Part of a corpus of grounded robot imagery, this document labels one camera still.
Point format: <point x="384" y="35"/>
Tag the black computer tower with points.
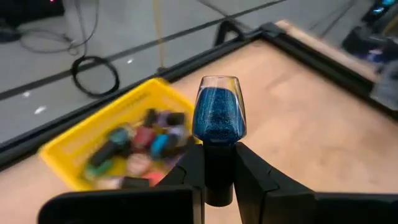
<point x="31" y="9"/>
<point x="381" y="9"/>

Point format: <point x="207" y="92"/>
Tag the black arched bracket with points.
<point x="221" y="32"/>

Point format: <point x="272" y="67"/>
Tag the black aluminium table frame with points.
<point x="311" y="56"/>

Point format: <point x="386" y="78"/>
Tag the red nail polish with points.
<point x="143" y="137"/>

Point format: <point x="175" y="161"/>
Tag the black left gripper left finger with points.
<point x="183" y="193"/>

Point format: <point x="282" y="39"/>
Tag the yellow plastic basket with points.
<point x="71" y="146"/>

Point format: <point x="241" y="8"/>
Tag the pale lilac nail polish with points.
<point x="177" y="132"/>

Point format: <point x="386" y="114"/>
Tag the pale pink nail polish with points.
<point x="138" y="164"/>

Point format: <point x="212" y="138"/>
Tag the blue glitter nail polish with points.
<point x="219" y="118"/>

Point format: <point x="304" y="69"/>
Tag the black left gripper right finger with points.
<point x="264" y="199"/>

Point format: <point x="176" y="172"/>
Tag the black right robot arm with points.
<point x="360" y="40"/>

